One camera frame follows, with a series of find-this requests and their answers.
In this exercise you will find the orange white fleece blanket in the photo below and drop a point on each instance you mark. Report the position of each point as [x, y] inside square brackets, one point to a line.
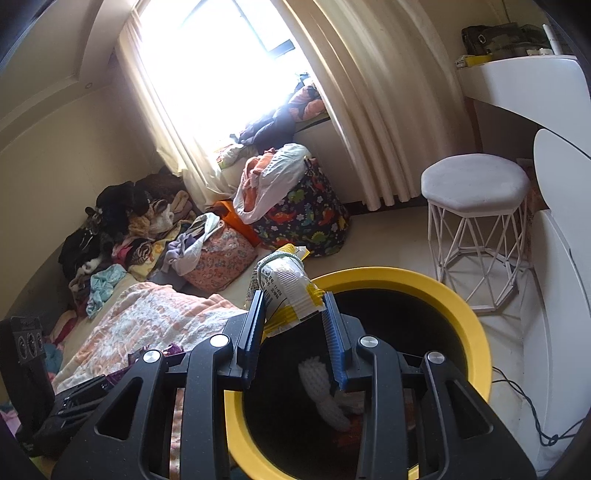
[152, 318]

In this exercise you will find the white yellow snack packet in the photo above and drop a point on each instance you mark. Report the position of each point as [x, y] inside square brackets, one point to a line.
[286, 286]

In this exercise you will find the clothes on windowsill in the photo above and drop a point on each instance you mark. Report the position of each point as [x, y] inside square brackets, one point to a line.
[272, 124]

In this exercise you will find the white rounded cabinet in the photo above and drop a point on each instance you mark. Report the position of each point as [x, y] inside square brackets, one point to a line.
[558, 277]

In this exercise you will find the window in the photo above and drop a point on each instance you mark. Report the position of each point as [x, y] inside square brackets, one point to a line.
[207, 55]

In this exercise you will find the dinosaur print laundry basket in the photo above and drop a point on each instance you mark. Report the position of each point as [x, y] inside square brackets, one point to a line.
[314, 217]

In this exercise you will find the cream curtain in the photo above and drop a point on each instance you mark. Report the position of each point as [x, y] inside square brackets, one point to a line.
[369, 115]
[194, 161]

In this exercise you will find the yellow rimmed black trash bin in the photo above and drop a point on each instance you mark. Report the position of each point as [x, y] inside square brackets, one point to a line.
[443, 295]

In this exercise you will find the white foam fruit net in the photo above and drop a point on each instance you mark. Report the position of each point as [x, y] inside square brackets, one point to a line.
[323, 397]

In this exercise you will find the light blue garment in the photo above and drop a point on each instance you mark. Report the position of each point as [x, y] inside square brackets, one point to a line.
[104, 284]

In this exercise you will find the white vanity desk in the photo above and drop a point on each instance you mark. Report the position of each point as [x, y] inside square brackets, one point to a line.
[531, 83]

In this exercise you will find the white bag of orange clothes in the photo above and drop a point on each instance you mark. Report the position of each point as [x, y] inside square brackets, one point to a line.
[286, 161]

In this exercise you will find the yellow box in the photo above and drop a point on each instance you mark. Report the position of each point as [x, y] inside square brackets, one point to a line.
[475, 60]

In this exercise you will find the pink floral bag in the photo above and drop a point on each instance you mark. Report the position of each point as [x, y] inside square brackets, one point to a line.
[221, 258]

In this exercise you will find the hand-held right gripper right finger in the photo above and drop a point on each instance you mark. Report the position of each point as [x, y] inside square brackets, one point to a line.
[337, 341]

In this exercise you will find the pile of clothes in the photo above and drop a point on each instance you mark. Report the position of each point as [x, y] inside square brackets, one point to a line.
[120, 217]

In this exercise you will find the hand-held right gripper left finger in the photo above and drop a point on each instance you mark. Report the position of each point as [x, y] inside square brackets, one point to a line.
[251, 341]

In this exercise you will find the dark bag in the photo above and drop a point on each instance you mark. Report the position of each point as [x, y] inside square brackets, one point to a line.
[498, 39]

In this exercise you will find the beige bed sheet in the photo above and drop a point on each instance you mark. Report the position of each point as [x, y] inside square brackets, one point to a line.
[76, 341]

